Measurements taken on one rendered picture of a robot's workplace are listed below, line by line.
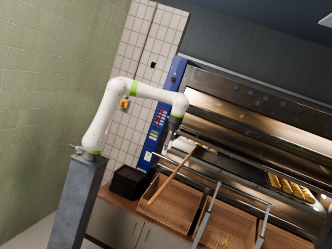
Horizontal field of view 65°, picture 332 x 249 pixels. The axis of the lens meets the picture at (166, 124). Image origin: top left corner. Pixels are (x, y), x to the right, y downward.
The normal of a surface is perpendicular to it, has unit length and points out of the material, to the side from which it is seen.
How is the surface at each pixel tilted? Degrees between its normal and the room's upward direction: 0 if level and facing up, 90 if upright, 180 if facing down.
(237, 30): 90
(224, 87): 90
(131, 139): 90
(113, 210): 90
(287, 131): 70
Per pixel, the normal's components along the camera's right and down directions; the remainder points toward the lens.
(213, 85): -0.28, 0.12
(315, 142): -0.15, -0.20
